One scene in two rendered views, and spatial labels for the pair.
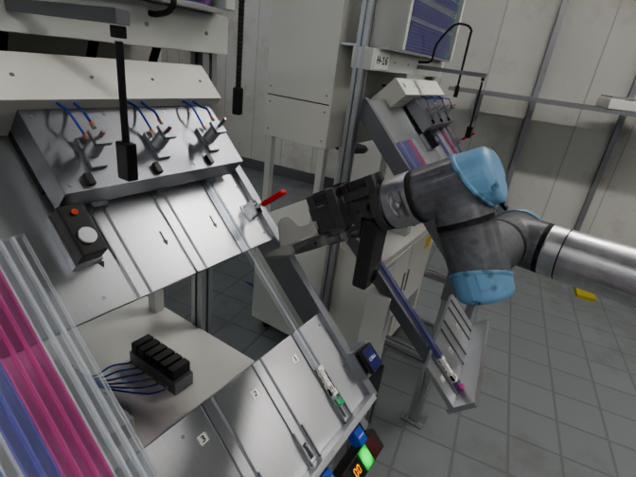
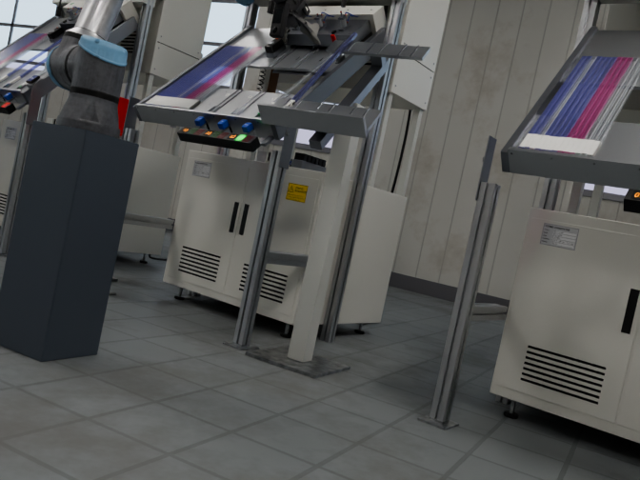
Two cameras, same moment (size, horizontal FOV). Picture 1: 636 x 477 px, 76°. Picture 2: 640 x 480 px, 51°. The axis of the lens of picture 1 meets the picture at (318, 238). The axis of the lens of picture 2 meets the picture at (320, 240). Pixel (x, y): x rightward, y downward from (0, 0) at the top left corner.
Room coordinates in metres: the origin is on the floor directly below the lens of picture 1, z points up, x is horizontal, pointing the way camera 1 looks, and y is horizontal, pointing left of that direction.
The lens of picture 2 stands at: (1.03, -2.28, 0.47)
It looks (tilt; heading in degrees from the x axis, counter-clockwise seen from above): 2 degrees down; 95
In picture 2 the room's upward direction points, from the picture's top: 12 degrees clockwise
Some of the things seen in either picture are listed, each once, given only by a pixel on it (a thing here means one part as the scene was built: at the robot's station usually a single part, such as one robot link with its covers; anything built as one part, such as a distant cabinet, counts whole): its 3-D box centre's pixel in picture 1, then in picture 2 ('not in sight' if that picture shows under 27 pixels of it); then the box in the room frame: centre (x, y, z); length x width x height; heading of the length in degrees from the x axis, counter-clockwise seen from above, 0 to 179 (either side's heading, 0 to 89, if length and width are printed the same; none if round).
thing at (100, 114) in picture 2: not in sight; (91, 112); (0.28, -0.66, 0.60); 0.15 x 0.15 x 0.10
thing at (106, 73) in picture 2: not in sight; (99, 66); (0.28, -0.66, 0.72); 0.13 x 0.12 x 0.14; 140
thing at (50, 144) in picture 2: not in sight; (66, 241); (0.28, -0.66, 0.27); 0.18 x 0.18 x 0.55; 69
